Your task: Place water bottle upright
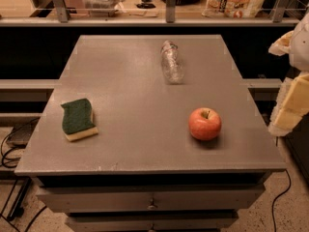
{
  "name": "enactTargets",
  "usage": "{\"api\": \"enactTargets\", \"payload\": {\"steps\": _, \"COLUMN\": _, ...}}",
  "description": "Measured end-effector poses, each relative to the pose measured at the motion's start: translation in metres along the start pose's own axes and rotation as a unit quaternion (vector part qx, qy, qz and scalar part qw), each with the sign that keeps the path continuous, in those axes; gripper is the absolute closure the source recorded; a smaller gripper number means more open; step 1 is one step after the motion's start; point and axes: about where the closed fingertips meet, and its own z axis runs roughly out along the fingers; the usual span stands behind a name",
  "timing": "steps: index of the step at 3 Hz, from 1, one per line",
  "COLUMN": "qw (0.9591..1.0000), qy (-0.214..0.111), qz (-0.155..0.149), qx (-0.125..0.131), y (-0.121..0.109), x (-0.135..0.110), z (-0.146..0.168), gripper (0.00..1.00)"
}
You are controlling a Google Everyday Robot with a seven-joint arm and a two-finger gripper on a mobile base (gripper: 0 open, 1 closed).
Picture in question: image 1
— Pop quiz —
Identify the grey power adapter box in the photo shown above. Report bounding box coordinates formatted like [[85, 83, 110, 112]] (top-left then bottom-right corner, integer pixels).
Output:
[[6, 124, 34, 147]]

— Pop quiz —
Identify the green and yellow sponge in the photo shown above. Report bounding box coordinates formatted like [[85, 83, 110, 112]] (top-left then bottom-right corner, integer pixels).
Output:
[[61, 99, 98, 142]]

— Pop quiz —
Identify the black cable right floor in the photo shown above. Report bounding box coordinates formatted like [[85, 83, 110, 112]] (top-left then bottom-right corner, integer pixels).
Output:
[[270, 169, 293, 232]]

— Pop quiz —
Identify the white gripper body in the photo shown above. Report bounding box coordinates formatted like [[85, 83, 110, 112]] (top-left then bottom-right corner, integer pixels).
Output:
[[289, 14, 309, 72]]

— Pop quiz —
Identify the red apple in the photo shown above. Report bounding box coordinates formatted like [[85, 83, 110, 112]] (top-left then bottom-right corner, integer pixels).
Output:
[[188, 107, 222, 141]]

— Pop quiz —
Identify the printed snack bag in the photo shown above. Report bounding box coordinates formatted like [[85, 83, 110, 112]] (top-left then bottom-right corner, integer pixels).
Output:
[[202, 0, 265, 18]]

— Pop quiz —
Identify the clear plastic water bottle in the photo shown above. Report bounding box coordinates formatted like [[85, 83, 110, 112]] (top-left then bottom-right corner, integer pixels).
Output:
[[160, 41, 184, 84]]

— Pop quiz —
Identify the black small object on shelf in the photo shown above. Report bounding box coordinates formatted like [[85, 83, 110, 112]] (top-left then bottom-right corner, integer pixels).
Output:
[[136, 3, 155, 9]]

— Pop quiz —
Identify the metal shelf rail frame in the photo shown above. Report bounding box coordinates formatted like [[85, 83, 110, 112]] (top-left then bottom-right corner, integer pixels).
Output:
[[0, 0, 308, 27]]

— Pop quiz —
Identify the black cables left floor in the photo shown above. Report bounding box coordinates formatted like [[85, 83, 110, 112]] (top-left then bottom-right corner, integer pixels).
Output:
[[0, 117, 48, 232]]

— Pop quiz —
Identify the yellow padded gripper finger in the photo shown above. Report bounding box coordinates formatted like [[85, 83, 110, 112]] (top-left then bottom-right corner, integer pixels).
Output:
[[268, 31, 294, 56], [268, 73, 309, 136]]

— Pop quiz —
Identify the grey cabinet with drawers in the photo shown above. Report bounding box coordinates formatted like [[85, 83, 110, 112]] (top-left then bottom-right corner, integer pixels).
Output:
[[15, 35, 285, 232]]

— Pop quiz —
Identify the clear plastic container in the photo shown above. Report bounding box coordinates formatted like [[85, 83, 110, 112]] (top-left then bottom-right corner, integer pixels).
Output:
[[82, 0, 121, 16]]

